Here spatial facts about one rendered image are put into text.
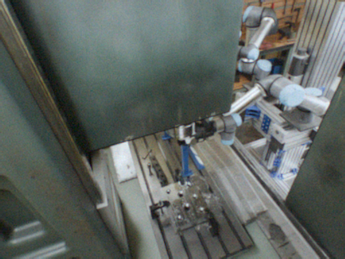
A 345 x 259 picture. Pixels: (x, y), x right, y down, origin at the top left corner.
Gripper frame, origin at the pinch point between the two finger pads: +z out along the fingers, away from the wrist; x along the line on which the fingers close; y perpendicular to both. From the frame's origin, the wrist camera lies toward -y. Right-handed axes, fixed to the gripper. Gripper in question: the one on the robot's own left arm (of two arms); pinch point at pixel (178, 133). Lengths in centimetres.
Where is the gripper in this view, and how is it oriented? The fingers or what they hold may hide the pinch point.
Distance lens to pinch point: 115.1
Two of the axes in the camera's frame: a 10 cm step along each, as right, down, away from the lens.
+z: -9.4, 2.7, -2.0
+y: 0.8, 7.5, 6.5
